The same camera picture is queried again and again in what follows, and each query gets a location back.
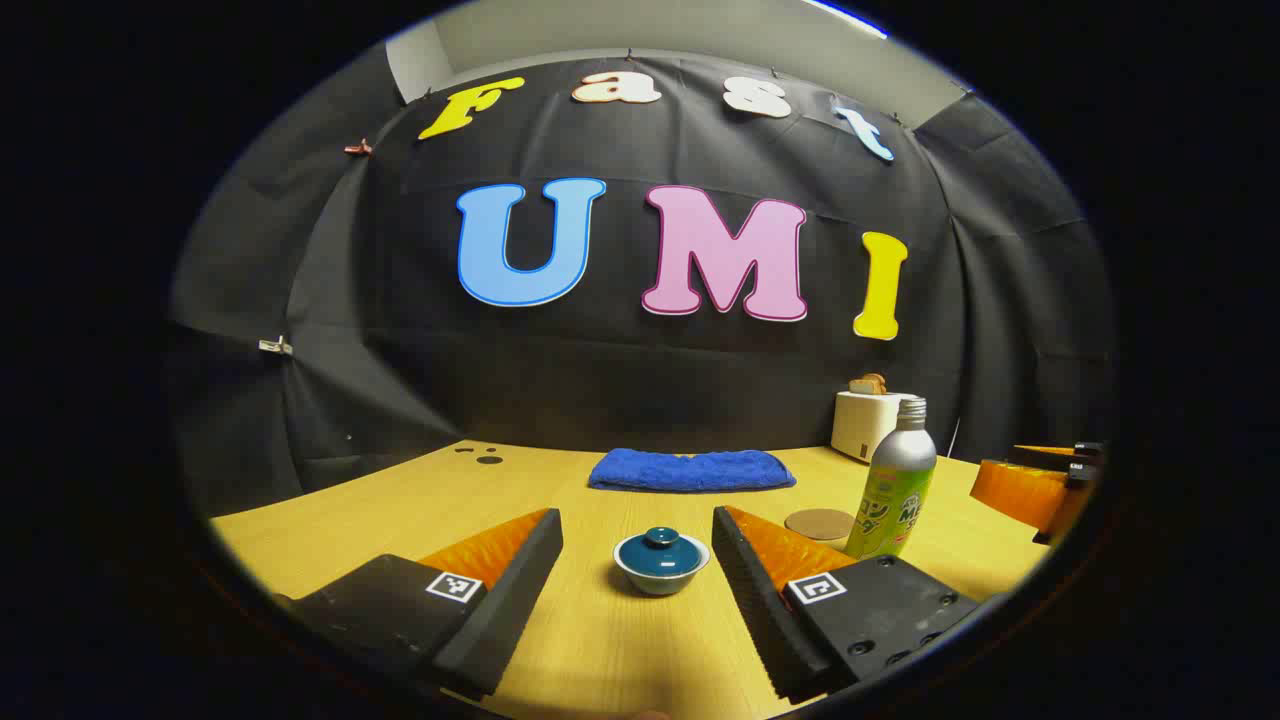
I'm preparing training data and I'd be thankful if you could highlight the blue folded towel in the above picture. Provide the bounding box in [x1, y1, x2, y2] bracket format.
[588, 448, 798, 493]

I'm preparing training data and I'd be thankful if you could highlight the teal teacup lid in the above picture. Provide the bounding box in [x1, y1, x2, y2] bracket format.
[618, 527, 706, 579]

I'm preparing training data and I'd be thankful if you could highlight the round cork coaster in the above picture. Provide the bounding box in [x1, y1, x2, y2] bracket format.
[785, 508, 857, 542]

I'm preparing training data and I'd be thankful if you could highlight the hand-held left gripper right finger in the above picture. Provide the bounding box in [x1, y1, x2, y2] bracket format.
[712, 505, 986, 706]

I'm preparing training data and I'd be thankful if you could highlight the black backdrop cloth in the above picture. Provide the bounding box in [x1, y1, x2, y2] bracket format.
[165, 45, 1116, 516]

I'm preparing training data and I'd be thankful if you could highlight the silver green water bottle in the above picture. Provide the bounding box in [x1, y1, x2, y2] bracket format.
[845, 397, 938, 561]

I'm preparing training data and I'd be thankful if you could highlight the white teacup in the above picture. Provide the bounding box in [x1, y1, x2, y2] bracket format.
[613, 535, 712, 597]

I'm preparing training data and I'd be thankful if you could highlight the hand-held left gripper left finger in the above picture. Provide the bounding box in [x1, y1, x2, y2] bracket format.
[275, 508, 564, 701]

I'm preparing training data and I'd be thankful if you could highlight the white toaster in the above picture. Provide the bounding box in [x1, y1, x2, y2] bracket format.
[832, 390, 921, 464]

